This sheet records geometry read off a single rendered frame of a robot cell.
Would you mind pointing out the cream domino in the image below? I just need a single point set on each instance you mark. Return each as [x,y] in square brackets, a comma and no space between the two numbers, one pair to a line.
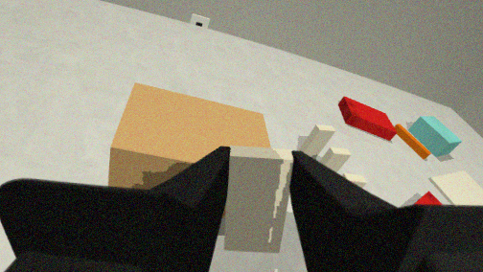
[257,198]
[317,139]
[335,158]
[356,179]

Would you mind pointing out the tan rectangular block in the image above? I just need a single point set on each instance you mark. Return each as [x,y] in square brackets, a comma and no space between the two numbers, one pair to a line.
[162,133]

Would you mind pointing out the orange flat bar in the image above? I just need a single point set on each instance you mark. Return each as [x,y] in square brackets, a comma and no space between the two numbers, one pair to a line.
[411,141]

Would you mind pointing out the teal block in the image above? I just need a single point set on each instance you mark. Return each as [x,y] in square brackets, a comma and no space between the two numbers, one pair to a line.
[437,138]

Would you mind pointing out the red rectangular block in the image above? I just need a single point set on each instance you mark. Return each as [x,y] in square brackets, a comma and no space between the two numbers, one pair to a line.
[366,118]
[428,198]

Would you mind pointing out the cream flat rectangular slab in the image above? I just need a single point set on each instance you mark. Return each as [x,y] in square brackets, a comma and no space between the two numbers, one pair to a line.
[458,188]

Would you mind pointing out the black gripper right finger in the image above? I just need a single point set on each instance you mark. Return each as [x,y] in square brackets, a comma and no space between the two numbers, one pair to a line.
[343,228]

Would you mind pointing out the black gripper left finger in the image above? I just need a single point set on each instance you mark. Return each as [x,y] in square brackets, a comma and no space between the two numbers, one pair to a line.
[172,227]

